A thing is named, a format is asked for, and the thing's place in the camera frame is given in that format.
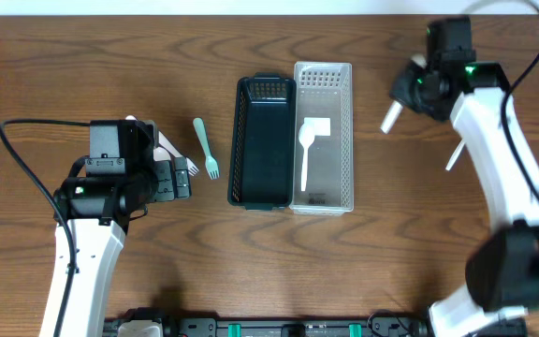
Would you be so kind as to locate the clear plastic basket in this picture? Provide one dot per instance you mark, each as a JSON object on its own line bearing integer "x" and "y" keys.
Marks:
{"x": 325, "y": 89}

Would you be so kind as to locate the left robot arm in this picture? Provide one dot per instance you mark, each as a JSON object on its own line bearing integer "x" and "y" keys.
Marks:
{"x": 125, "y": 171}

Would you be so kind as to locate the black plastic basket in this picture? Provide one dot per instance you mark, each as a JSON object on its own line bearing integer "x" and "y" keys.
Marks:
{"x": 261, "y": 175}

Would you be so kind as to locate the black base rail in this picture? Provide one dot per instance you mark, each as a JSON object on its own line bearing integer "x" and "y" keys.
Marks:
{"x": 154, "y": 322}

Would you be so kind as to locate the white spoon crossed top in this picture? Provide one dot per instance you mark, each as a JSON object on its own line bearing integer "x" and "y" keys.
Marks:
{"x": 455, "y": 156}

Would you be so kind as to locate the mint green fork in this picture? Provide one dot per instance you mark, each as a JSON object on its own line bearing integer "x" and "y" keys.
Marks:
{"x": 211, "y": 164}

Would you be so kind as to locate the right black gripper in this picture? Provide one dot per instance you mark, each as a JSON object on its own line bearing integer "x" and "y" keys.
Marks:
{"x": 400, "y": 90}

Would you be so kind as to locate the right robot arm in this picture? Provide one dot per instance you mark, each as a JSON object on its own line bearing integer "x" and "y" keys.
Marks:
{"x": 449, "y": 84}

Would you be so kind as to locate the white fork middle left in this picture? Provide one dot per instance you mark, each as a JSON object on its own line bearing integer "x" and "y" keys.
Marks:
{"x": 166, "y": 144}

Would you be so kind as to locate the white spoon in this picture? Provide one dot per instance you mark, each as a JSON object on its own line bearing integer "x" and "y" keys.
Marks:
{"x": 149, "y": 128}
{"x": 306, "y": 140}
{"x": 391, "y": 117}

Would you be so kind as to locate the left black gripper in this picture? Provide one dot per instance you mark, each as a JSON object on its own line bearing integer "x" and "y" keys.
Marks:
{"x": 179, "y": 180}

